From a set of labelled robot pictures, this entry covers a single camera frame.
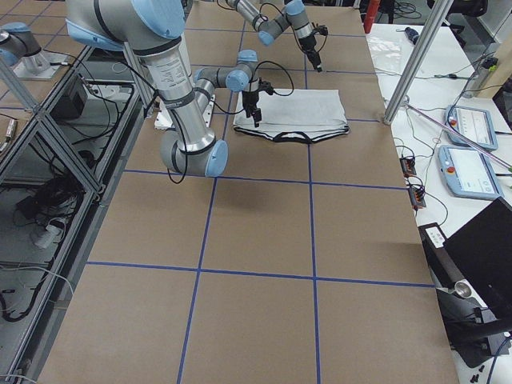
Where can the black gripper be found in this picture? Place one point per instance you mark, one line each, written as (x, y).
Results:
(308, 43)
(250, 98)

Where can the grey cartoon print t-shirt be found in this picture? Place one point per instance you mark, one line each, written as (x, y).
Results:
(305, 116)

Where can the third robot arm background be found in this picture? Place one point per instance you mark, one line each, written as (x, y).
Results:
(17, 42)

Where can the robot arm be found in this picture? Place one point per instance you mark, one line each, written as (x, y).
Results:
(292, 16)
(153, 30)

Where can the red fire extinguisher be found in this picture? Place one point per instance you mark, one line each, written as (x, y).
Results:
(371, 12)

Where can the far orange terminal block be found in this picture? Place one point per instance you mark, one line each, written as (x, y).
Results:
(408, 166)

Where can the orange terminal block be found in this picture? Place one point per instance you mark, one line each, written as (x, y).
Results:
(408, 166)
(417, 196)

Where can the near orange terminal block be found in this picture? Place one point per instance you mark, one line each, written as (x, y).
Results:
(417, 196)

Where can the far teach pendant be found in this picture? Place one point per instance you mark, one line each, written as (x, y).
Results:
(474, 124)

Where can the teach pendant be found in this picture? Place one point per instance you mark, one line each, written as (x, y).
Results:
(468, 174)
(474, 124)

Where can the near teach pendant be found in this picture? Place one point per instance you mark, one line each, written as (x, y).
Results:
(468, 174)

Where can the black box with label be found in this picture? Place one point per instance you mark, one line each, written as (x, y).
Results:
(432, 234)

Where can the white power strip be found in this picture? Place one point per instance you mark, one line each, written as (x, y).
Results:
(53, 229)

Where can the black laptop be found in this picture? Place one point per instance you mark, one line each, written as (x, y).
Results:
(481, 250)

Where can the metal cup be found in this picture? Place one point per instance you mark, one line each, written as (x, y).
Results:
(463, 290)

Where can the aluminium frame post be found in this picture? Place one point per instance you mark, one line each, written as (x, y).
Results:
(429, 31)

